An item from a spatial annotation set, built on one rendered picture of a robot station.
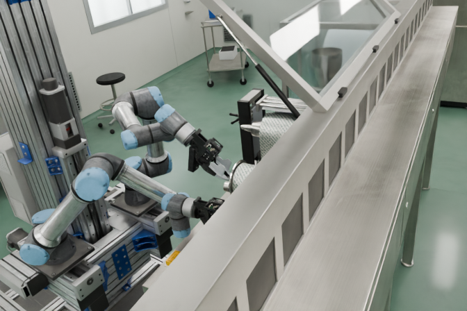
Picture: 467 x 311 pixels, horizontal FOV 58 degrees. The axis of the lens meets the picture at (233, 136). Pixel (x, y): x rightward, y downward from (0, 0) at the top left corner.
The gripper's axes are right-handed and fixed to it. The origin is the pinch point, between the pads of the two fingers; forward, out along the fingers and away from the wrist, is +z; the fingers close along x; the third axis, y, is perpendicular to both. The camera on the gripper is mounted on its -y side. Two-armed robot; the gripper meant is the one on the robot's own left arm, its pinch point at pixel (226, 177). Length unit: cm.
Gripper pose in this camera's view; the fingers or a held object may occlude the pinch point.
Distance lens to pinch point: 157.1
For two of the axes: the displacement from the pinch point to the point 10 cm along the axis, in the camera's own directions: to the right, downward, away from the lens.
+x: 4.7, -4.4, 7.6
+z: 7.3, 6.8, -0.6
